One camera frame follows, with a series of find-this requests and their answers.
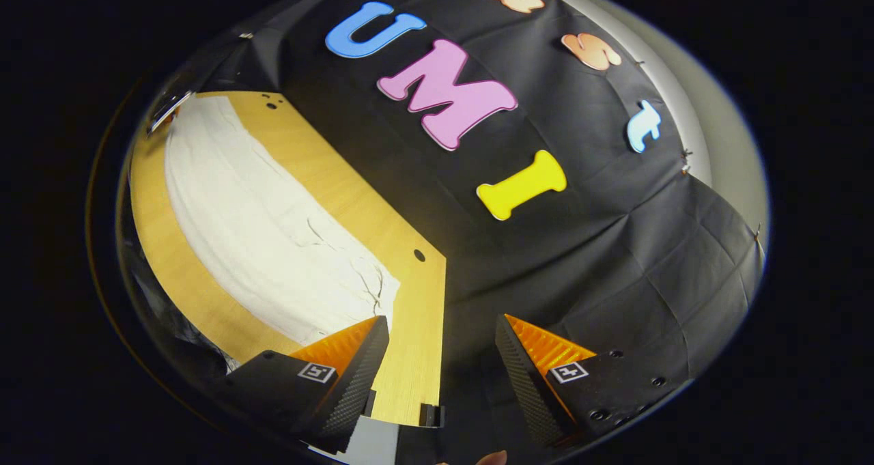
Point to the black backdrop cloth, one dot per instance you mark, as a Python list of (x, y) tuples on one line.
[(580, 246)]

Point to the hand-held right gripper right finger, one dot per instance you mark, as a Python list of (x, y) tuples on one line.
[(526, 390)]

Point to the black table bracket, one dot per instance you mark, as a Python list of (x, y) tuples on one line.
[(431, 415)]

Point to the white jeans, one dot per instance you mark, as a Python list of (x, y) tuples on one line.
[(259, 233)]

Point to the grey table leg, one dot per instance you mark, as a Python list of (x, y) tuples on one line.
[(377, 442)]

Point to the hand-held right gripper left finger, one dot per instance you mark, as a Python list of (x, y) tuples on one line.
[(355, 390)]

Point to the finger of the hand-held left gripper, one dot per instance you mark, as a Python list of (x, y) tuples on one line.
[(171, 111)]

